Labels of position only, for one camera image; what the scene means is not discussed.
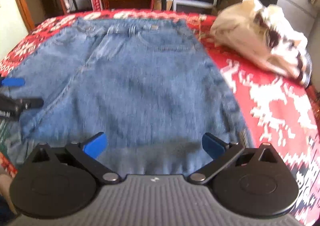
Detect blue denim shorts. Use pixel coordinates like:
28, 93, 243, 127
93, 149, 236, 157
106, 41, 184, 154
3, 19, 253, 176

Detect person's left hand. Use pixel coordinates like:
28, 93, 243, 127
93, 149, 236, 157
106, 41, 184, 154
0, 166, 17, 215

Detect green cutting mat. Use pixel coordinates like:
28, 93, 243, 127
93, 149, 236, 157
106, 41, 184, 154
1, 119, 22, 157

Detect red patterned tablecloth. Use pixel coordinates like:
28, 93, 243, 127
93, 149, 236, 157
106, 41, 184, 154
1, 10, 319, 225

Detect red sign board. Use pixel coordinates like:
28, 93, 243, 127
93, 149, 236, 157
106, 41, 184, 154
91, 0, 103, 11

